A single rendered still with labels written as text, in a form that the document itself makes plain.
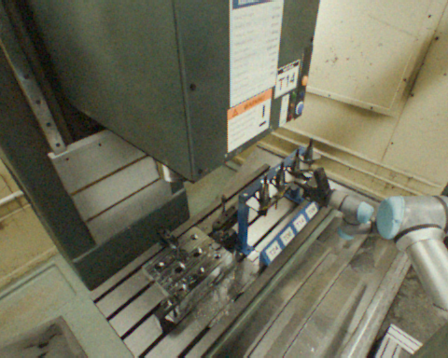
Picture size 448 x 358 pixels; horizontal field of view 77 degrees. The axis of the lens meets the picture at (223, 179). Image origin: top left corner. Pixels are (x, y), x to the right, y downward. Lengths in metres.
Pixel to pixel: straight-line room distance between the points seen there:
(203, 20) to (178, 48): 0.06
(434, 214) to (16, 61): 1.22
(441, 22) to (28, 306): 2.22
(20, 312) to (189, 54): 1.61
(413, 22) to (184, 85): 1.12
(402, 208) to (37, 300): 1.69
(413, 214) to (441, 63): 0.76
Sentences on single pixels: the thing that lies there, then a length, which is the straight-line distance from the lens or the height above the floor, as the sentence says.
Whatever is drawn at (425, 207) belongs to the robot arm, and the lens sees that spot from 0.92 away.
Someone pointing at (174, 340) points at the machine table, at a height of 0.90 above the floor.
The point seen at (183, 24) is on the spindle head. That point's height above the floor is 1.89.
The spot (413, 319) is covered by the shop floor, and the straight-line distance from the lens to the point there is 2.51.
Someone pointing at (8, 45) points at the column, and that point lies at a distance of 1.05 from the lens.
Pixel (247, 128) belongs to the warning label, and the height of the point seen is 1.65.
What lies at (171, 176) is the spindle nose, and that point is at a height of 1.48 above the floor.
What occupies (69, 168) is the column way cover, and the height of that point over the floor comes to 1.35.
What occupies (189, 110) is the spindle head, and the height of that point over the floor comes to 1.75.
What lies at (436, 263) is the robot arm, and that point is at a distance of 0.85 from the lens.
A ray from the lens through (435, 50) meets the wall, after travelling 1.47.
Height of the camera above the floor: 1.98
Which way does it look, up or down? 40 degrees down
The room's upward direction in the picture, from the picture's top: 1 degrees counter-clockwise
